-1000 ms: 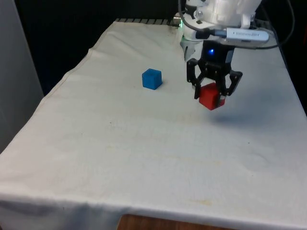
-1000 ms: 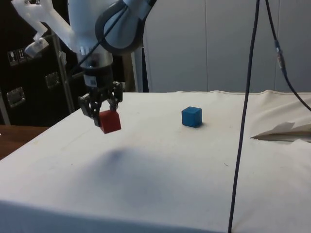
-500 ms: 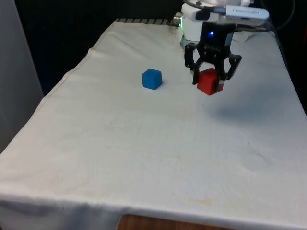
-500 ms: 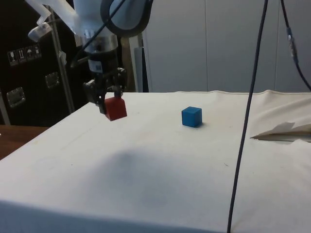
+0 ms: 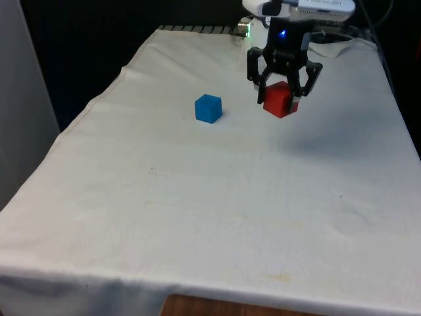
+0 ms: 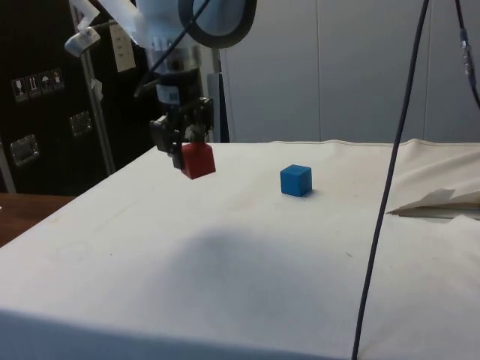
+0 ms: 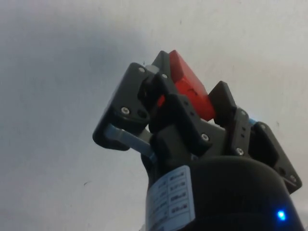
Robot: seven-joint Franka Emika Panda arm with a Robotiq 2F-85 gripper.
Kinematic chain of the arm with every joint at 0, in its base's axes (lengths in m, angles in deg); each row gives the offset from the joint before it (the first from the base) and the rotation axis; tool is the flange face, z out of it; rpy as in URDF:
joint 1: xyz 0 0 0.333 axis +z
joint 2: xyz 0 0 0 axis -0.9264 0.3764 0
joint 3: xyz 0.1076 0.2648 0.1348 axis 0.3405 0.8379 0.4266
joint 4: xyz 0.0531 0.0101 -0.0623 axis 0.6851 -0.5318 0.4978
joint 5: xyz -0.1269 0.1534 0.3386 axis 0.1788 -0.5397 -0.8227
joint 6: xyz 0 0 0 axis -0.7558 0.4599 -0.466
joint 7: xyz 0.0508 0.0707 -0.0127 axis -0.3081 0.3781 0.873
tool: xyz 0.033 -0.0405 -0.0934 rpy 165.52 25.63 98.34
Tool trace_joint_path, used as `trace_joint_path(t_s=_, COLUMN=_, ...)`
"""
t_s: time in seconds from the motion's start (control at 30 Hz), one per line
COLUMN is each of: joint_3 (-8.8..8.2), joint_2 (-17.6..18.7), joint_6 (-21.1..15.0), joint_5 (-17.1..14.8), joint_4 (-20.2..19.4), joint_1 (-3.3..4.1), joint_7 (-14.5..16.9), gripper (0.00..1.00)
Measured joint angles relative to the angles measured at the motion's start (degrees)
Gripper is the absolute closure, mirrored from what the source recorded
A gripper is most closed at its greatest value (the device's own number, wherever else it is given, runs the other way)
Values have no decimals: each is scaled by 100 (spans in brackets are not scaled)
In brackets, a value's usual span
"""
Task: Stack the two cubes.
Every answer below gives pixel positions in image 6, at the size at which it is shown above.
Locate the red cube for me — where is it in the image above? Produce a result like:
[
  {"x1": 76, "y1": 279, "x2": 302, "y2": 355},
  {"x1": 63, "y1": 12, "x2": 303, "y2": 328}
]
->
[{"x1": 181, "y1": 141, "x2": 218, "y2": 182}]

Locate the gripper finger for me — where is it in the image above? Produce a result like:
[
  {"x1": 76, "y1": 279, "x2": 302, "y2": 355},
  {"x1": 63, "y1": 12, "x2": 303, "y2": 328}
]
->
[
  {"x1": 185, "y1": 96, "x2": 215, "y2": 143},
  {"x1": 149, "y1": 112, "x2": 185, "y2": 170}
]

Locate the black cable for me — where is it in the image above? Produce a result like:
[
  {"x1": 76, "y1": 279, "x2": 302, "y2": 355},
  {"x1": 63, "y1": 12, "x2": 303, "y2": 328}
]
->
[
  {"x1": 133, "y1": 0, "x2": 213, "y2": 97},
  {"x1": 350, "y1": 0, "x2": 431, "y2": 360},
  {"x1": 454, "y1": 0, "x2": 480, "y2": 106}
]

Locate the black cabinet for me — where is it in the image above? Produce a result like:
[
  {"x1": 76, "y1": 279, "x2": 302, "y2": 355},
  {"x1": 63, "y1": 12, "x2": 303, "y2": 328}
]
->
[{"x1": 0, "y1": 0, "x2": 230, "y2": 197}]

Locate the blue cube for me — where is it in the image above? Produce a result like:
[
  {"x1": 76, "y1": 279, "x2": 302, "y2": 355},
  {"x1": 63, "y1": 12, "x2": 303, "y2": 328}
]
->
[{"x1": 280, "y1": 163, "x2": 314, "y2": 197}]

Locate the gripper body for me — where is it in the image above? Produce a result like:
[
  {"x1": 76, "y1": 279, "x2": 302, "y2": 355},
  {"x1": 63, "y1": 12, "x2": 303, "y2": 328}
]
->
[{"x1": 154, "y1": 69, "x2": 200, "y2": 109}]

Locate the pale grey locker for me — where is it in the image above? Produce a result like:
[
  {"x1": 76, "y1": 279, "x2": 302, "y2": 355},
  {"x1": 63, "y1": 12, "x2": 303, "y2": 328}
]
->
[
  {"x1": 220, "y1": 0, "x2": 320, "y2": 144},
  {"x1": 423, "y1": 0, "x2": 480, "y2": 143}
]

